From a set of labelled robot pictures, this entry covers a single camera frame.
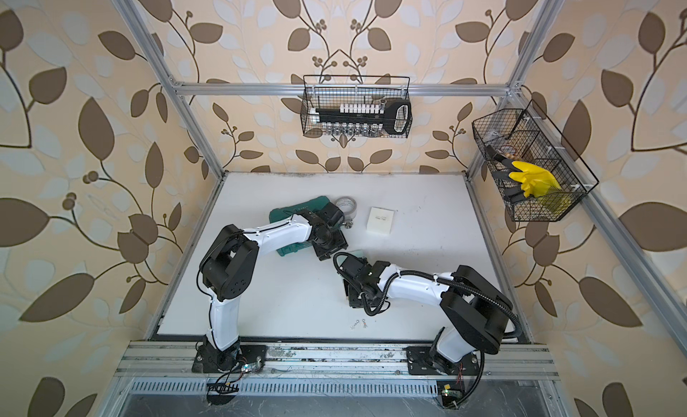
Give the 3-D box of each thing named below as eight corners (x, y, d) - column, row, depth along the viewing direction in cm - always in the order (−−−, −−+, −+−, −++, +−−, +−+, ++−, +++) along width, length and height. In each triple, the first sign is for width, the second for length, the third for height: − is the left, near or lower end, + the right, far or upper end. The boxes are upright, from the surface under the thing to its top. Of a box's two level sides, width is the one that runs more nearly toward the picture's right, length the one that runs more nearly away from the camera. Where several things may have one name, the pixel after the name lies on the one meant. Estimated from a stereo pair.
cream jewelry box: (364, 231, 104) (364, 227, 101) (369, 210, 110) (369, 205, 108) (390, 236, 102) (391, 232, 100) (394, 214, 109) (395, 210, 106)
